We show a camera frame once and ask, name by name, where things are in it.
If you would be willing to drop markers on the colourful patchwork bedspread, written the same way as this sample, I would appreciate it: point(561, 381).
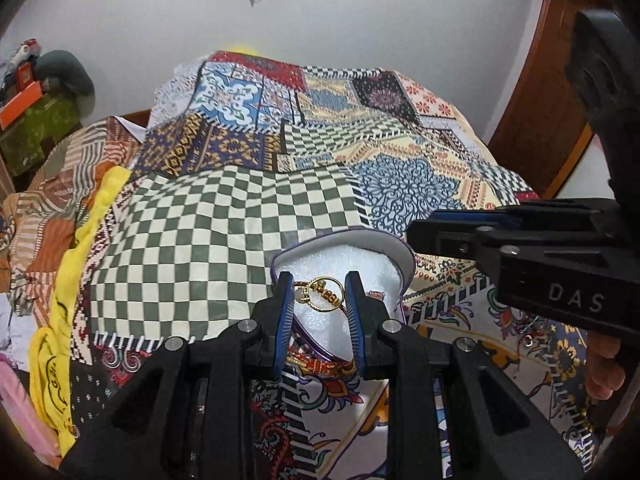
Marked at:
point(250, 167)

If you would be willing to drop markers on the person's right hand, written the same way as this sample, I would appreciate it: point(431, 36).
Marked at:
point(604, 375)

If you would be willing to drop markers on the pink cloth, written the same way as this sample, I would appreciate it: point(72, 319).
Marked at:
point(41, 439)

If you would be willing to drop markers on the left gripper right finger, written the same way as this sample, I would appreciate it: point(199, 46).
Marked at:
point(493, 430)

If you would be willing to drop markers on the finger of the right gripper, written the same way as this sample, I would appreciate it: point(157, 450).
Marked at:
point(454, 238)
point(576, 214)

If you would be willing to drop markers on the yellow cloth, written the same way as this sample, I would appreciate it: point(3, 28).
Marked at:
point(49, 351)

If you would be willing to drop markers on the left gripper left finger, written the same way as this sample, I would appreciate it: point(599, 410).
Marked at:
point(186, 413)

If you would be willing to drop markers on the orange box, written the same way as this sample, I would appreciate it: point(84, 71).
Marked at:
point(21, 102)

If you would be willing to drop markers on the white sliding wardrobe door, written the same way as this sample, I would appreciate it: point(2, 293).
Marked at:
point(589, 178)

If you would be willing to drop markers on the brown wooden door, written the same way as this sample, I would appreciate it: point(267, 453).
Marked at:
point(542, 134)

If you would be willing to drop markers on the orange striped blanket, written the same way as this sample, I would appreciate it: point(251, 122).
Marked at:
point(39, 224)

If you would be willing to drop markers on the purple heart-shaped jewelry box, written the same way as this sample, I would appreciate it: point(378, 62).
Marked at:
point(345, 289)

